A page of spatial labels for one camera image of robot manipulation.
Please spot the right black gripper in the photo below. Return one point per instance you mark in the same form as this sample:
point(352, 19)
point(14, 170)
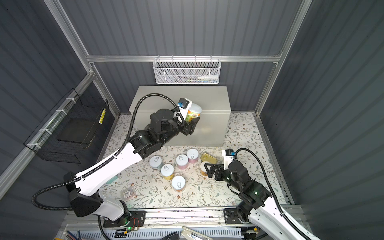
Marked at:
point(220, 168)

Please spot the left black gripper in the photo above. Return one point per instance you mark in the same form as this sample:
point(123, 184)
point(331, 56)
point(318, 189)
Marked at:
point(187, 127)

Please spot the green orange label can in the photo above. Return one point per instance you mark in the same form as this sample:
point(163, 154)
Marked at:
point(194, 111)

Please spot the orange peach label can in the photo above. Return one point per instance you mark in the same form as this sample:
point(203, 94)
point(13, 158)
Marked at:
point(178, 183)

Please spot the yellow label can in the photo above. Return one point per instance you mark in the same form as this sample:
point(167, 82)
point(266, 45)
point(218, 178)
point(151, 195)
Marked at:
point(168, 171)

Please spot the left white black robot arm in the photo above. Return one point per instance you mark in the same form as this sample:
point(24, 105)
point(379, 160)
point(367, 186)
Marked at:
point(84, 195)

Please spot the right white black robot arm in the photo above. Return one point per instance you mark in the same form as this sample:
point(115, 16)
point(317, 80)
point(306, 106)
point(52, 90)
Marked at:
point(258, 206)

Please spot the orange can plain lid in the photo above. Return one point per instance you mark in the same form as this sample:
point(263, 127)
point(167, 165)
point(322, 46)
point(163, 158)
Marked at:
point(204, 168)

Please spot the gold flat sardine tin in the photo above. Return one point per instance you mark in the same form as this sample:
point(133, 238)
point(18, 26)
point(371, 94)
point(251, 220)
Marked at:
point(205, 157)

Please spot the grey metal cabinet box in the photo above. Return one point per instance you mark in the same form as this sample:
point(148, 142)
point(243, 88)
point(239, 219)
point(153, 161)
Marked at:
point(214, 101)

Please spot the pink label can back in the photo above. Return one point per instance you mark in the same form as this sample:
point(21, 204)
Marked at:
point(193, 156)

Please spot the pink label can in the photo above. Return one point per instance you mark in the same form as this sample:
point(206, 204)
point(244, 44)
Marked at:
point(193, 156)
point(182, 161)

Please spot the pink label can front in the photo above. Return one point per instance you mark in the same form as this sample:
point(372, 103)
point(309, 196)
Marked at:
point(182, 161)

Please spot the blue grey label can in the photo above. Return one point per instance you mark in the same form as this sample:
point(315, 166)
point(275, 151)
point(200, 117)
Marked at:
point(156, 163)

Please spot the yellow tag on basket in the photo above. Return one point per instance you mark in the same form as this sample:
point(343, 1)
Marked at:
point(102, 116)

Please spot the small clear plastic box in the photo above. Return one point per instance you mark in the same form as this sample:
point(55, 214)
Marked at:
point(128, 193)

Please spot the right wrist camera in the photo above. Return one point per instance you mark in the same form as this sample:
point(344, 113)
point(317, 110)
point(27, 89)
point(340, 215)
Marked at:
point(228, 156)

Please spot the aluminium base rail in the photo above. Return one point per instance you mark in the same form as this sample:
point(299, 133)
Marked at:
point(165, 218)

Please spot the white wire mesh basket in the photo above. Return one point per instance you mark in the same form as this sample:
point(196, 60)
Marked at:
point(185, 72)

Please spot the black wire wall basket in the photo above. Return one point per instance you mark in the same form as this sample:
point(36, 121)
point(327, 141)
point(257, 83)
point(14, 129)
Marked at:
point(73, 134)

